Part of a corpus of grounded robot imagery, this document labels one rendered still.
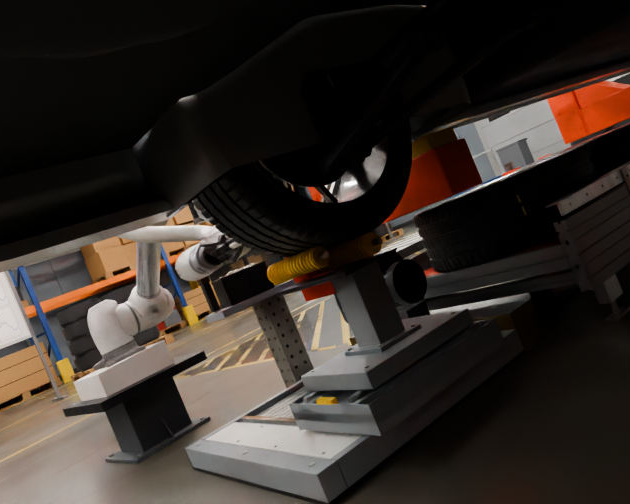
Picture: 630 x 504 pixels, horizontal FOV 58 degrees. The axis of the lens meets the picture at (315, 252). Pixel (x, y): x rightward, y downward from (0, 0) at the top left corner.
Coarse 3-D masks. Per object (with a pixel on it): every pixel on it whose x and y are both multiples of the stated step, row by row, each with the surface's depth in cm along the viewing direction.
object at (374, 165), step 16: (368, 80) 159; (368, 96) 162; (384, 112) 159; (384, 144) 159; (368, 160) 164; (384, 160) 156; (272, 176) 134; (352, 176) 169; (368, 176) 160; (384, 176) 153; (288, 192) 135; (320, 192) 166; (352, 192) 162; (368, 192) 149; (320, 208) 140; (336, 208) 142
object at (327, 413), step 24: (456, 336) 153; (480, 336) 150; (432, 360) 140; (456, 360) 144; (480, 360) 148; (384, 384) 137; (408, 384) 134; (432, 384) 138; (312, 408) 146; (336, 408) 137; (360, 408) 129; (384, 408) 128; (408, 408) 132; (360, 432) 132; (384, 432) 127
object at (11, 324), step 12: (0, 276) 691; (0, 288) 688; (12, 288) 696; (0, 300) 684; (12, 300) 693; (0, 312) 681; (12, 312) 689; (24, 312) 697; (0, 324) 678; (12, 324) 686; (24, 324) 694; (0, 336) 675; (12, 336) 683; (24, 336) 691; (0, 348) 671; (36, 348) 698; (48, 372) 697; (60, 396) 699
